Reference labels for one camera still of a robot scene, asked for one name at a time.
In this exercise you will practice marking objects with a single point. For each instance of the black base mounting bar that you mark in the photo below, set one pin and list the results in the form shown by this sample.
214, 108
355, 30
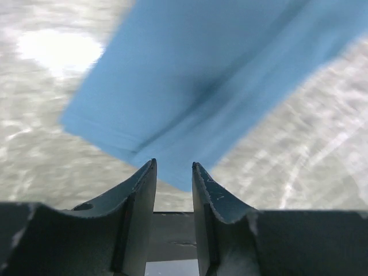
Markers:
172, 237

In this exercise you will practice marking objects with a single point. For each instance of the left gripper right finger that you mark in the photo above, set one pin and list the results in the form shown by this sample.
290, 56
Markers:
234, 238

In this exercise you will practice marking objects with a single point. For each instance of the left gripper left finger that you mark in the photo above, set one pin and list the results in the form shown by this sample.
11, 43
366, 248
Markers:
108, 235

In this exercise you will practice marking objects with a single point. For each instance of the light blue tank top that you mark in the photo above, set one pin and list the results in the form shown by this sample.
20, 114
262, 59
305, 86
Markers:
183, 81

